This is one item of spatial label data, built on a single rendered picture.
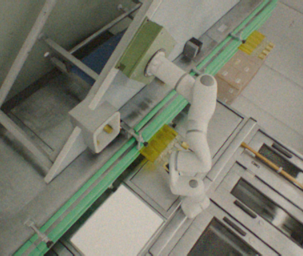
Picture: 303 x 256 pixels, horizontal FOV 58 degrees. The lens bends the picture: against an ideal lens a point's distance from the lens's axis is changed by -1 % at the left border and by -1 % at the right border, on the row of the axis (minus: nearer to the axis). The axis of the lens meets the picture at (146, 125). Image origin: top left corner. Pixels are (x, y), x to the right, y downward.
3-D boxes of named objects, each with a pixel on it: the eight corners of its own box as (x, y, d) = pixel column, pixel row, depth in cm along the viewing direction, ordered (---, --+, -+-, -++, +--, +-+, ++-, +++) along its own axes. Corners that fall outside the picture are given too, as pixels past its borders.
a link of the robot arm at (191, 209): (197, 180, 128) (200, 195, 145) (174, 197, 126) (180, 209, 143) (209, 195, 123) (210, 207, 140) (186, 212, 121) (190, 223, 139)
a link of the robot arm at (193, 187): (208, 169, 129) (176, 166, 134) (205, 149, 112) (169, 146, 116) (204, 203, 121) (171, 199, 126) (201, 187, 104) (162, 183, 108)
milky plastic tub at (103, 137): (84, 144, 145) (96, 155, 143) (80, 123, 126) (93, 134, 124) (108, 123, 153) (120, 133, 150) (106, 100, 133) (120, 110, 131)
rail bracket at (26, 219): (20, 219, 131) (52, 253, 125) (8, 211, 116) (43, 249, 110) (28, 211, 133) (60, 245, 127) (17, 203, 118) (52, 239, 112)
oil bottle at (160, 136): (142, 131, 168) (169, 153, 163) (142, 127, 163) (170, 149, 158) (147, 125, 171) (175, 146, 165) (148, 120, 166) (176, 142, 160)
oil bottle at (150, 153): (128, 144, 163) (157, 167, 158) (129, 140, 159) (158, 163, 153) (135, 137, 166) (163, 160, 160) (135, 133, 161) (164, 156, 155)
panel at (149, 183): (66, 241, 145) (114, 289, 136) (66, 240, 143) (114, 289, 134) (169, 131, 184) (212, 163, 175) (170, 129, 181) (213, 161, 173)
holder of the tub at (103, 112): (85, 148, 150) (96, 157, 148) (79, 122, 126) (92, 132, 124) (108, 127, 157) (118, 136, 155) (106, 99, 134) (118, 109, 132)
